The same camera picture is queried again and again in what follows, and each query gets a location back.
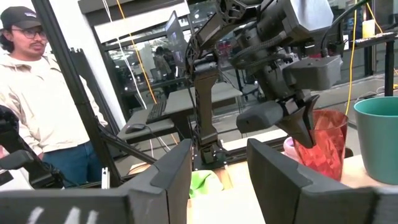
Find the pale yellow cylinder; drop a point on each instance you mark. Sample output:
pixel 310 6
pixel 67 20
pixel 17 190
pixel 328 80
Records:
pixel 368 28

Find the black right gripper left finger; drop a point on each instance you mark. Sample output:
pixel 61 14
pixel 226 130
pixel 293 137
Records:
pixel 149 199

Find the person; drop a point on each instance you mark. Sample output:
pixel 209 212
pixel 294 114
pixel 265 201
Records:
pixel 37 102
pixel 164 67

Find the black side table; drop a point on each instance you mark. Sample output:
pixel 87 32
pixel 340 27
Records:
pixel 389 62

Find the black rig frame post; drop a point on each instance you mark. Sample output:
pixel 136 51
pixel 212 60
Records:
pixel 77 93

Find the black keyboard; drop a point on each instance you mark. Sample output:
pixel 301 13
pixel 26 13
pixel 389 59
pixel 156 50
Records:
pixel 156 112

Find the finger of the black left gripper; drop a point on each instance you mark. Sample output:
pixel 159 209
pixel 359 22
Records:
pixel 259 119
pixel 300 124

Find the black monitor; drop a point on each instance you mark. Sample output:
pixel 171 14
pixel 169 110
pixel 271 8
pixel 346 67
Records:
pixel 177 40

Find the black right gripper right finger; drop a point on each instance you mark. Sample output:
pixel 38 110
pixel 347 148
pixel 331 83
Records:
pixel 289 196

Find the green microfibre cloth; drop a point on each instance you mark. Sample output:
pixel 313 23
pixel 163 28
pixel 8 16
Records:
pixel 203 183

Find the teal-green plastic cup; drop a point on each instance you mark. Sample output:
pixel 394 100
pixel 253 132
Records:
pixel 377 140

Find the black computer mouse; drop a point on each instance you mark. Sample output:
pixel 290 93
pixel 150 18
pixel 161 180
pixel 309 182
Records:
pixel 135 128

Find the grey wrist camera housing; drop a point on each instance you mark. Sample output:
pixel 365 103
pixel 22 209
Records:
pixel 314 73

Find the white bracket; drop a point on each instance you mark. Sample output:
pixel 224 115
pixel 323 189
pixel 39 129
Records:
pixel 105 178

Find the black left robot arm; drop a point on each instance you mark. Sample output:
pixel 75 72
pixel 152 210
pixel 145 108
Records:
pixel 206 109

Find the pink ribbed mug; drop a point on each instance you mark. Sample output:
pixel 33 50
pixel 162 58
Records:
pixel 289 151

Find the grey desk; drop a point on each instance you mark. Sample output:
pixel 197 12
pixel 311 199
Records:
pixel 177 102

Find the red faceted plastic cup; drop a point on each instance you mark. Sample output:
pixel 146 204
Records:
pixel 326 149

